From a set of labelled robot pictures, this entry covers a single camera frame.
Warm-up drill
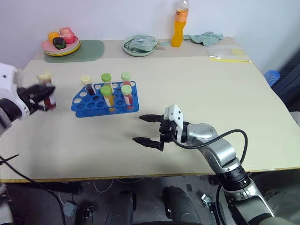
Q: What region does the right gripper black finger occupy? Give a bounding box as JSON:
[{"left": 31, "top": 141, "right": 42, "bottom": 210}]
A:
[
  {"left": 131, "top": 136, "right": 165, "bottom": 152},
  {"left": 138, "top": 114, "right": 165, "bottom": 123}
]

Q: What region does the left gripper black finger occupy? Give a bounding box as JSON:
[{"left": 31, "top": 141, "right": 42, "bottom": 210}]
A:
[
  {"left": 32, "top": 99, "right": 57, "bottom": 112},
  {"left": 32, "top": 85, "right": 56, "bottom": 96}
]

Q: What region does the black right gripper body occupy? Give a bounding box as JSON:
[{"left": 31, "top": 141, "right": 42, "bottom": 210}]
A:
[{"left": 158, "top": 118, "right": 177, "bottom": 144}]

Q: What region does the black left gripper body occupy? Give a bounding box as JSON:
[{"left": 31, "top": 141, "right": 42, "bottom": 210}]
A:
[{"left": 17, "top": 85, "right": 40, "bottom": 116}]

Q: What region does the cream-capped red liquid test tube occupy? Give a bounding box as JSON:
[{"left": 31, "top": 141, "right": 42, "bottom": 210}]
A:
[{"left": 36, "top": 69, "right": 57, "bottom": 112}]

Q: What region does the green-capped red liquid test tube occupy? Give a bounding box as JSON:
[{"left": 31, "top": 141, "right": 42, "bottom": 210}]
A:
[
  {"left": 120, "top": 71, "right": 132, "bottom": 87},
  {"left": 120, "top": 84, "right": 135, "bottom": 111}
]

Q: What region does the cream-capped dark red test tube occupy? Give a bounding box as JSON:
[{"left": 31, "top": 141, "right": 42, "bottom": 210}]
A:
[{"left": 80, "top": 75, "right": 97, "bottom": 96}]

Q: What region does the blue test tube rack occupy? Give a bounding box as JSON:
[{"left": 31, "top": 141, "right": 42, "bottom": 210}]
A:
[{"left": 71, "top": 81, "right": 140, "bottom": 119}]

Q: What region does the green-capped yellow liquid test tube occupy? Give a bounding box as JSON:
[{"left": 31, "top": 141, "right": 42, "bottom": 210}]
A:
[{"left": 100, "top": 85, "right": 116, "bottom": 112}]

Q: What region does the green-capped clear test tube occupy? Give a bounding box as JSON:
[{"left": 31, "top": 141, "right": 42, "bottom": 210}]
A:
[{"left": 101, "top": 73, "right": 113, "bottom": 89}]

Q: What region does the pink plate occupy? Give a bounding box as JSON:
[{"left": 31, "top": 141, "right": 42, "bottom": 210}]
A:
[{"left": 41, "top": 35, "right": 79, "bottom": 53}]

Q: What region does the yellow plate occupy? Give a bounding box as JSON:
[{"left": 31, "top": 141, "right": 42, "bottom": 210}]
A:
[{"left": 44, "top": 40, "right": 82, "bottom": 58}]

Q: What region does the dark green toy vegetable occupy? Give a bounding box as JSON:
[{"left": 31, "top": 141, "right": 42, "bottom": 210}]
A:
[{"left": 52, "top": 37, "right": 67, "bottom": 50}]

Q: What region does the orange toy fruit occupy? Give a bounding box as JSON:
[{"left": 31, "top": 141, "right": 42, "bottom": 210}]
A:
[{"left": 47, "top": 31, "right": 61, "bottom": 44}]

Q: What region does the pink toy peach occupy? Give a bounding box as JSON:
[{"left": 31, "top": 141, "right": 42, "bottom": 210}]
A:
[{"left": 59, "top": 26, "right": 76, "bottom": 45}]

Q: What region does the green placemat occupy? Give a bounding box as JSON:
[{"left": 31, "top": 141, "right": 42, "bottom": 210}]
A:
[{"left": 44, "top": 39, "right": 105, "bottom": 64}]

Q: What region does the dark rounded robot leg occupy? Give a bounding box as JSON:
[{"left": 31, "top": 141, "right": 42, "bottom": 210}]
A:
[
  {"left": 162, "top": 186, "right": 203, "bottom": 225},
  {"left": 105, "top": 189, "right": 137, "bottom": 225}
]

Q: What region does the teal cloth pouch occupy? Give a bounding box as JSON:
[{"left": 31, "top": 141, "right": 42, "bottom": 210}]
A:
[{"left": 123, "top": 34, "right": 171, "bottom": 53}]

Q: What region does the metal caster wheel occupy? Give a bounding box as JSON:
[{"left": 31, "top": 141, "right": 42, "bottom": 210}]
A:
[{"left": 201, "top": 193, "right": 213, "bottom": 207}]

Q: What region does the orange soda bottle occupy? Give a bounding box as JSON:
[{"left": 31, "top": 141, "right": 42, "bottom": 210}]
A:
[{"left": 171, "top": 0, "right": 190, "bottom": 48}]

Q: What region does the green cloth rag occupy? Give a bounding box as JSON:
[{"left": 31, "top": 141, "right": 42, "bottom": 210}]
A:
[{"left": 183, "top": 31, "right": 224, "bottom": 47}]

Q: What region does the clear plastic zip bag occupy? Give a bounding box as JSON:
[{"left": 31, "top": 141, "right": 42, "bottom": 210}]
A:
[{"left": 207, "top": 45, "right": 253, "bottom": 64}]

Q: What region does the grey-blue plug adapter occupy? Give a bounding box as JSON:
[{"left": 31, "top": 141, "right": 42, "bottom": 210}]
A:
[{"left": 62, "top": 201, "right": 76, "bottom": 218}]

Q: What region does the blue ribbed bottle cap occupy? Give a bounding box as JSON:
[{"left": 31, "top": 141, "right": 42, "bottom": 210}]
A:
[{"left": 264, "top": 69, "right": 281, "bottom": 87}]

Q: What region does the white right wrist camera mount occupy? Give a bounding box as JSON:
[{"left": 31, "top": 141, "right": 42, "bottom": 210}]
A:
[{"left": 164, "top": 104, "right": 184, "bottom": 144}]

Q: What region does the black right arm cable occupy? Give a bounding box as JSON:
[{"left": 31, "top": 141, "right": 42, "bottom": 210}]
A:
[{"left": 174, "top": 129, "right": 249, "bottom": 225}]

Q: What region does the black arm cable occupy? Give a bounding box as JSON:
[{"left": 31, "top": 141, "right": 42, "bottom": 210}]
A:
[
  {"left": 174, "top": 129, "right": 249, "bottom": 225},
  {"left": 0, "top": 153, "right": 66, "bottom": 221}
]

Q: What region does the white cable under table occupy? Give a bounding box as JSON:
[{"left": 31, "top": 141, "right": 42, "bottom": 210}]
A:
[{"left": 93, "top": 178, "right": 114, "bottom": 193}]

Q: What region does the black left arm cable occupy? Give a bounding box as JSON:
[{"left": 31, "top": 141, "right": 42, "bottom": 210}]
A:
[{"left": 0, "top": 153, "right": 66, "bottom": 221}]

